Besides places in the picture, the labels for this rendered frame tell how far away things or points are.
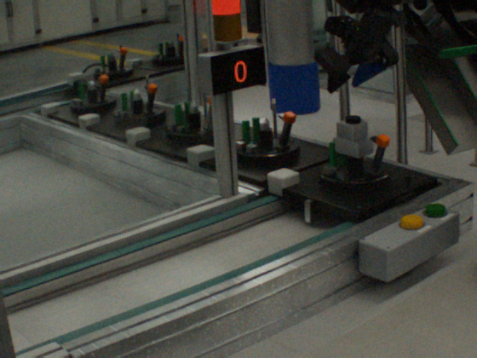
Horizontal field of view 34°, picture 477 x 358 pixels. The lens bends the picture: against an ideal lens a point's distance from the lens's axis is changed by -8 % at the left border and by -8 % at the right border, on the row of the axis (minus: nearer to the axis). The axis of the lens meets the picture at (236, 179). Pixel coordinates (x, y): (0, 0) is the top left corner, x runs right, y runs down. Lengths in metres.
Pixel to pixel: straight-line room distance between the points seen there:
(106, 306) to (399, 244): 0.48
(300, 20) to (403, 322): 1.35
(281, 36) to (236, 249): 1.13
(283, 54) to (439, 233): 1.18
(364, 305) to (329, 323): 0.08
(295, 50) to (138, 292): 1.30
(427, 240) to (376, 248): 0.11
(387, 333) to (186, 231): 0.42
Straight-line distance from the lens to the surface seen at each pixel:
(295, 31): 2.45
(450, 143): 1.66
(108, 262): 1.37
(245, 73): 1.47
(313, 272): 1.29
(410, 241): 1.34
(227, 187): 1.54
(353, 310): 1.33
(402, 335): 1.25
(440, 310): 1.33
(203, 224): 1.47
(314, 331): 1.27
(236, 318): 1.20
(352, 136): 1.53
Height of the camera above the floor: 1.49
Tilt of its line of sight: 19 degrees down
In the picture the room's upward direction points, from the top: 4 degrees counter-clockwise
